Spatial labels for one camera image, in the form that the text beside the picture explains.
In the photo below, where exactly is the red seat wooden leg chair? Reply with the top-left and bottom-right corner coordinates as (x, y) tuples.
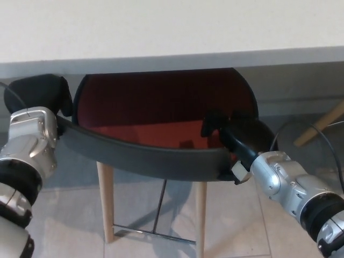
(294, 101), (344, 147)

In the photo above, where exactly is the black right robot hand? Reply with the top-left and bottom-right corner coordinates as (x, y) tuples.
(200, 109), (276, 186)

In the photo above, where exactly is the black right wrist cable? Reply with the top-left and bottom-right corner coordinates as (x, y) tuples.
(270, 120), (344, 199)

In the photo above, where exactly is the red seat grey back chair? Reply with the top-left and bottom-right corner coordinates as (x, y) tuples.
(58, 67), (260, 250)

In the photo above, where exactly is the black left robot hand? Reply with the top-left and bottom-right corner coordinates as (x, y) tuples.
(4, 74), (73, 117)

